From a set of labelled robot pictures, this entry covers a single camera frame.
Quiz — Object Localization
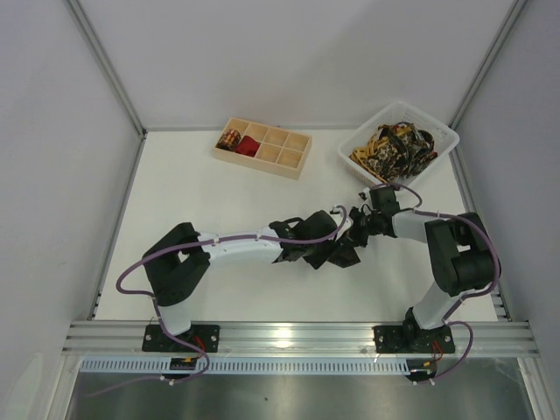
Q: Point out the white plastic basket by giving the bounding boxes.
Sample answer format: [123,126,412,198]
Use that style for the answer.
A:
[337,101,459,188]

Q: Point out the wooden compartment box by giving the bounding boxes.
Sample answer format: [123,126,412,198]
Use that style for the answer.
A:
[212,117,312,180]

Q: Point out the brown blue-flowered tie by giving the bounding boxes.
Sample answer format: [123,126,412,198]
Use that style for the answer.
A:
[326,237,361,269]

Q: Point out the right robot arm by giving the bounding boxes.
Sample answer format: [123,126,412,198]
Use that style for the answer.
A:
[346,185,501,354]

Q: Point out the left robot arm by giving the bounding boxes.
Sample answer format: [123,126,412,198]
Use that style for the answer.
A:
[142,208,352,336]

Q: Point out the yellow patterned tie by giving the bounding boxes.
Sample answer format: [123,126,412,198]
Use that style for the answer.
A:
[350,123,414,181]

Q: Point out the rolled red tie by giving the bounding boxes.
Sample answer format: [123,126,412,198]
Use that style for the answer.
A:
[234,136,261,158]

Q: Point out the rolled brown patterned tie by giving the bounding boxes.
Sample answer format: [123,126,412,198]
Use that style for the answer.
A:
[216,129,242,151]

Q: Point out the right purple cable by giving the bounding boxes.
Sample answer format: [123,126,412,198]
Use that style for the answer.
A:
[365,183,502,389]

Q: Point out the purple cable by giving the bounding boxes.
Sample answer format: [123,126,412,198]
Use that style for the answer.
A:
[82,205,349,397]
[365,183,502,389]

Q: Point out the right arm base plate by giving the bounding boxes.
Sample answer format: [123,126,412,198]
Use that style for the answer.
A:
[373,324,456,354]

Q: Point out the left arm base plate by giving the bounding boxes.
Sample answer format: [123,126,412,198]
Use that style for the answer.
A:
[142,324,221,354]

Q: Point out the white slotted cable duct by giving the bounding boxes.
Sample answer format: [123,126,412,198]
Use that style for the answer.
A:
[80,356,410,375]

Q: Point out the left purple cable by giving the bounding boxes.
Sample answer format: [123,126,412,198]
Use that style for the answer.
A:
[82,205,349,397]

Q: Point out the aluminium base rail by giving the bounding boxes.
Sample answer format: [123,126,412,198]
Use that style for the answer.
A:
[63,321,539,358]

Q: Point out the right aluminium frame post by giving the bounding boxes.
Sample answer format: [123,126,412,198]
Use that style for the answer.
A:
[448,0,529,130]

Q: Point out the aluminium frame post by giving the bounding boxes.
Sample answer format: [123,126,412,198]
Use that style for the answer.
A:
[448,0,529,130]
[63,0,146,140]

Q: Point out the left aluminium frame post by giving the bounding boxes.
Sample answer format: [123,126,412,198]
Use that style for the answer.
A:
[63,0,146,140]

